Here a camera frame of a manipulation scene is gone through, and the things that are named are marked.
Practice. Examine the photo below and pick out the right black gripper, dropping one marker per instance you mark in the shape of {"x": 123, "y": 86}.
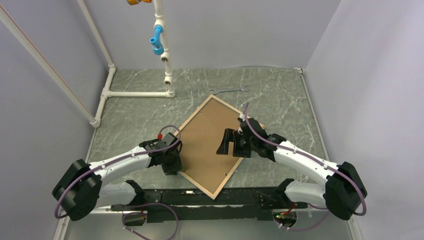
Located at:
{"x": 230, "y": 134}

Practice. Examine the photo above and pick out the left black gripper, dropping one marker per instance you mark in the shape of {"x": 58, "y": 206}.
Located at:
{"x": 177, "y": 165}

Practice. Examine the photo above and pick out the brown wooden backing board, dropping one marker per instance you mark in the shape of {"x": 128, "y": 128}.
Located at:
{"x": 208, "y": 145}

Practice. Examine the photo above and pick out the blue wooden picture frame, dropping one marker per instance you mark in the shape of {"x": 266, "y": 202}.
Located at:
{"x": 212, "y": 145}

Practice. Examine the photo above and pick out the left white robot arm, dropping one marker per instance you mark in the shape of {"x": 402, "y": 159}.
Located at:
{"x": 88, "y": 186}

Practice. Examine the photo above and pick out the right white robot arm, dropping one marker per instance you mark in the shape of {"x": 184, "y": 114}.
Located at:
{"x": 336, "y": 187}

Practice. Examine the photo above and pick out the white pvc pipe structure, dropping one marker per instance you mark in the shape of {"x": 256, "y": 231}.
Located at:
{"x": 30, "y": 100}

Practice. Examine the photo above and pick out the blue pipe fitting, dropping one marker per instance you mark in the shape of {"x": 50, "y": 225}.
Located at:
{"x": 155, "y": 41}

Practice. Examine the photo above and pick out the orange pipe fitting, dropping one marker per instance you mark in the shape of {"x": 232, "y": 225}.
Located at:
{"x": 136, "y": 2}

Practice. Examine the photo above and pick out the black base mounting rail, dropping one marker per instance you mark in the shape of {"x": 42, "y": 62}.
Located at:
{"x": 192, "y": 204}

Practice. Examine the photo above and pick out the aluminium extrusion frame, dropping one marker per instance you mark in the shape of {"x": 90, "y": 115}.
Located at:
{"x": 312, "y": 223}

